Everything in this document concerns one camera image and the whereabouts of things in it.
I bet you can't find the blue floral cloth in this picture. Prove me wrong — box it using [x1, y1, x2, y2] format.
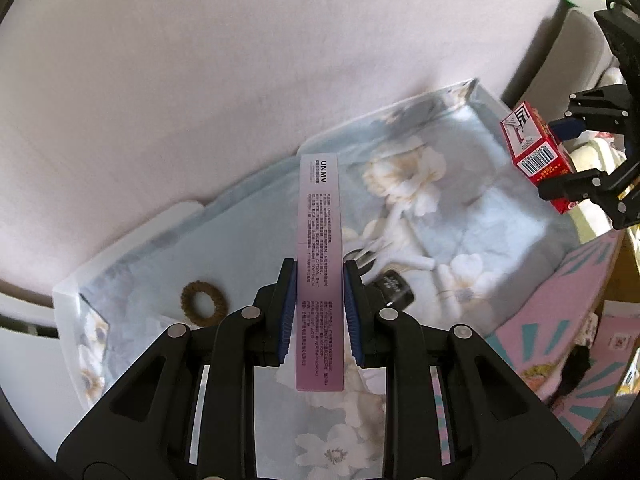
[75, 80, 581, 480]

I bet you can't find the green floral blanket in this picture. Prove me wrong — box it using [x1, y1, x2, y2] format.
[570, 195, 640, 246]

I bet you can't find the white door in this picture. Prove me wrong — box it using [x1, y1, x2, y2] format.
[0, 275, 81, 461]

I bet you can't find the grey cushion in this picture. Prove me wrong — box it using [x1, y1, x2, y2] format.
[500, 7, 618, 111]

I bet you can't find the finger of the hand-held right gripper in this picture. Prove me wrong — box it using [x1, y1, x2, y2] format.
[547, 82, 640, 141]
[537, 152, 640, 231]

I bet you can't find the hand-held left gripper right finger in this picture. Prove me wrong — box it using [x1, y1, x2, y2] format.
[344, 261, 584, 480]

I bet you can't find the red snack box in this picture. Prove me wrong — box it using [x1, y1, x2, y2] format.
[500, 101, 583, 215]

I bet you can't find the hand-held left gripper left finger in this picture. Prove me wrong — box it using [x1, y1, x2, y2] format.
[56, 259, 297, 480]

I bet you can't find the long pink box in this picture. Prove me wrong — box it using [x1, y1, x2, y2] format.
[295, 152, 346, 392]

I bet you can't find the black scrunchie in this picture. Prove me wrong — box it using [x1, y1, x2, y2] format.
[547, 342, 593, 401]

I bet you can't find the brown hair tie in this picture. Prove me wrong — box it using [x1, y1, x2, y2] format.
[181, 282, 228, 325]

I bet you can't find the small black jar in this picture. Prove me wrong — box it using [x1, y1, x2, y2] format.
[367, 270, 416, 308]

